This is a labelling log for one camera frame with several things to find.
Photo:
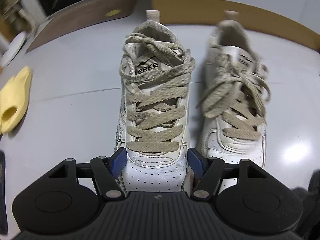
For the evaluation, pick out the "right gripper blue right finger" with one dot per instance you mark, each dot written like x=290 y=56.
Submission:
x=208 y=173

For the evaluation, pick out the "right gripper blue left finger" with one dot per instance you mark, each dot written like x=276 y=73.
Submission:
x=106 y=171

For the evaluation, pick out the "white sneaker beige laces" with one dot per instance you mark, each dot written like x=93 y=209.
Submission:
x=155 y=72

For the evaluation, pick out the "overturned white sneaker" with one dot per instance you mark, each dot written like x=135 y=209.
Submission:
x=234 y=96

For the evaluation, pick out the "black sneaker front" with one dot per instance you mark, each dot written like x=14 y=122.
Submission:
x=309 y=224

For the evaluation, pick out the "yellow slide left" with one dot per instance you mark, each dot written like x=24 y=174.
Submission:
x=15 y=97

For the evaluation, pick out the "white round base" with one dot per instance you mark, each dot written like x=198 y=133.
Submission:
x=10 y=50

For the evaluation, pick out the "brown door mat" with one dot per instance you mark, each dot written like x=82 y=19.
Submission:
x=80 y=15

